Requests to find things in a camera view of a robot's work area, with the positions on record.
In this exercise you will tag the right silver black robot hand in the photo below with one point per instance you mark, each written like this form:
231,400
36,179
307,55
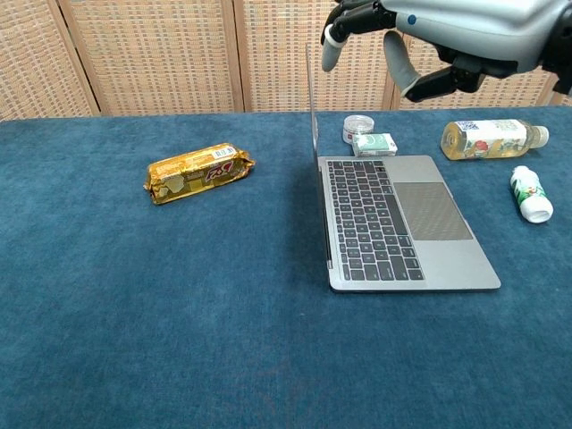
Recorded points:
469,27

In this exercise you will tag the green white tissue pack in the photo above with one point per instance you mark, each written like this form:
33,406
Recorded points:
374,145

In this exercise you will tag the yellow tea plastic bottle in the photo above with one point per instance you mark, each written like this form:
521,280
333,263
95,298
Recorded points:
487,139

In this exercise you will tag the bamboo folding screen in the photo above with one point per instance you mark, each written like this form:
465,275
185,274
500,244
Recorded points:
156,53

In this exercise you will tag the grey laptop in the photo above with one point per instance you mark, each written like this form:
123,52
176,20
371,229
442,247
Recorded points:
447,263

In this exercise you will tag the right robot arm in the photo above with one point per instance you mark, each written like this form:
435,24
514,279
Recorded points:
562,44

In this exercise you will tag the gold foil biscuit package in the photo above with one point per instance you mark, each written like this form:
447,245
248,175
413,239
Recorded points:
196,174

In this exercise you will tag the clear round plastic container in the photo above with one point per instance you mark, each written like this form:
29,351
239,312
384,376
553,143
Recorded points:
357,127

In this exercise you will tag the blue table cloth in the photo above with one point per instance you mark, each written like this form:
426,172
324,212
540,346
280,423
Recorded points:
156,313

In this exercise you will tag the small white green-label bottle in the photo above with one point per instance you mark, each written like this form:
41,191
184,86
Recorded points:
530,194

